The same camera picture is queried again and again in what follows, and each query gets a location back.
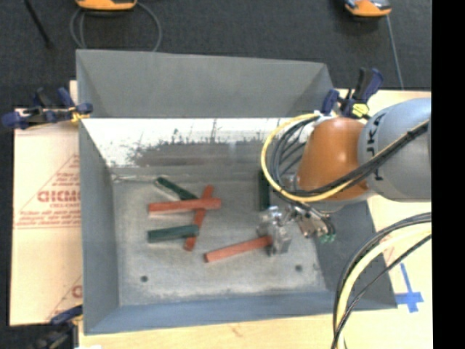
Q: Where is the dark green flat block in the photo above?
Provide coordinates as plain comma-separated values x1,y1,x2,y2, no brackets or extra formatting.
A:
258,170,272,212
155,176,200,201
147,224,201,244

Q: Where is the brown cardboard board, red print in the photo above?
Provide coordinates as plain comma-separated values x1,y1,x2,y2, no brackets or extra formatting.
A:
8,79,85,327

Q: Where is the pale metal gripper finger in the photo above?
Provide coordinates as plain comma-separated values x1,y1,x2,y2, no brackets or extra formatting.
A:
267,227,294,257
256,207,283,235

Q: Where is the red-brown flat block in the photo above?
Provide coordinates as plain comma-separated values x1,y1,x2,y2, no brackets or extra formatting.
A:
182,184,215,252
147,197,223,214
203,235,274,264

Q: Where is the grey metal bin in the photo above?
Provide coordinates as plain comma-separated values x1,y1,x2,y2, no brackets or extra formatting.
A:
75,49,397,336

